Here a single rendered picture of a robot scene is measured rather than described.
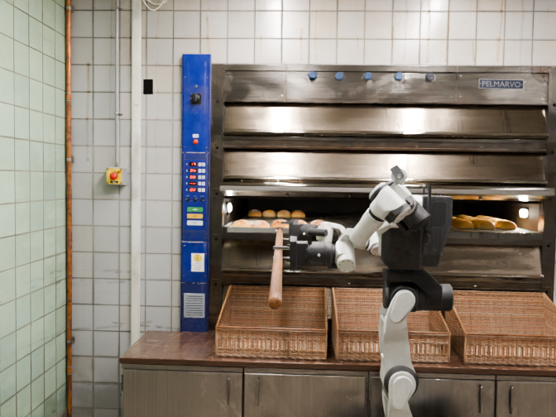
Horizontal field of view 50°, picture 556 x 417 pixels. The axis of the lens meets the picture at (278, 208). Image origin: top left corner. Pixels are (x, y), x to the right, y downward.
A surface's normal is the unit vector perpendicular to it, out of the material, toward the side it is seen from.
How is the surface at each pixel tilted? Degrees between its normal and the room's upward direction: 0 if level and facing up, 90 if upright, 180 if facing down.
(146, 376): 90
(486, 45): 90
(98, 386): 90
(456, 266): 69
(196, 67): 90
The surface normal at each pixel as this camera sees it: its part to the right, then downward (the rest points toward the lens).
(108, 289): -0.04, 0.05
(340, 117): -0.04, -0.29
